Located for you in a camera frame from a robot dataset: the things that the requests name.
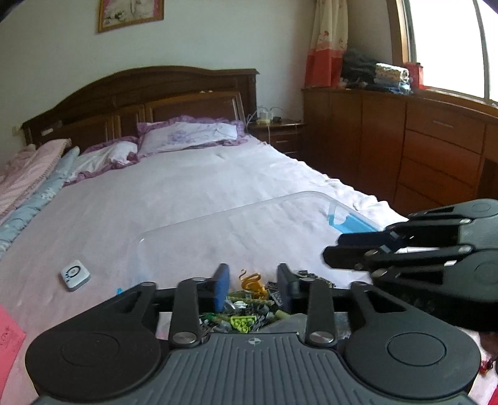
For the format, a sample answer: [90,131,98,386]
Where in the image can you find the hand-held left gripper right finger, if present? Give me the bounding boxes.
[277,264,436,346]

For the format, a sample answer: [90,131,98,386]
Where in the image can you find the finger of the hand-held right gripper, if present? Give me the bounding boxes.
[336,206,467,254]
[323,245,475,297]

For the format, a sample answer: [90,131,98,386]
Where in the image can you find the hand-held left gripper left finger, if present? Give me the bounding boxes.
[74,264,230,348]

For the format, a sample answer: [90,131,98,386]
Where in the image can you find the gold toy piece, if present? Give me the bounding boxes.
[239,269,270,300]

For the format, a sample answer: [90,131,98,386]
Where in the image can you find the pile of toy bricks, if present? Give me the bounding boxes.
[198,269,339,336]

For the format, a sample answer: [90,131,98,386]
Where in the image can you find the clear plastic storage bin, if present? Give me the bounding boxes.
[117,191,384,312]

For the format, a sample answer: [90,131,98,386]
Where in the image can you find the long wooden cabinet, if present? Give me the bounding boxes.
[301,88,498,219]

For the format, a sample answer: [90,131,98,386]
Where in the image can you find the wooden nightstand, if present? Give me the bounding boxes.
[247,119,306,160]

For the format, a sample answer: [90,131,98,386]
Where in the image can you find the small white square device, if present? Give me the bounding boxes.
[59,260,92,292]

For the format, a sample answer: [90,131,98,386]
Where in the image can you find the large purple-trimmed pillow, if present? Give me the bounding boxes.
[137,116,246,158]

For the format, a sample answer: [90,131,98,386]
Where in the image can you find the folded patterned cloth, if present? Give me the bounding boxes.
[375,62,411,92]

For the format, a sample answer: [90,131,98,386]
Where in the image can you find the dark folded clothes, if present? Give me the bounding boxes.
[340,49,378,88]

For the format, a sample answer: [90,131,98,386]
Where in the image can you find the red box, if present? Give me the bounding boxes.
[405,61,425,90]

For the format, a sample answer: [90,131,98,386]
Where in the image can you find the small purple-trimmed pillow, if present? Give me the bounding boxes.
[64,136,140,185]

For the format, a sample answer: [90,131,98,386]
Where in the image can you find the window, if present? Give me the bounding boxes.
[389,0,498,110]

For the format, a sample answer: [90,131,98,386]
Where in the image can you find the red and cream curtain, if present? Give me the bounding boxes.
[304,0,349,88]

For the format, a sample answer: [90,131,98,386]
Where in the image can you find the light blue quilt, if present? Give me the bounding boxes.
[0,146,80,258]

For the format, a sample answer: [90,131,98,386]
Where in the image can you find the dark wooden headboard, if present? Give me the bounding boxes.
[21,66,259,152]

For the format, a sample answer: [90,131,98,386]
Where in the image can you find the pink quilt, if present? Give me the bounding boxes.
[0,138,73,226]

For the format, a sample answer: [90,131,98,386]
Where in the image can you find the white chargers and cables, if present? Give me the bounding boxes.
[255,107,284,125]

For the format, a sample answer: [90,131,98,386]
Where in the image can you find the framed wall picture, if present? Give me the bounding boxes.
[97,0,164,34]

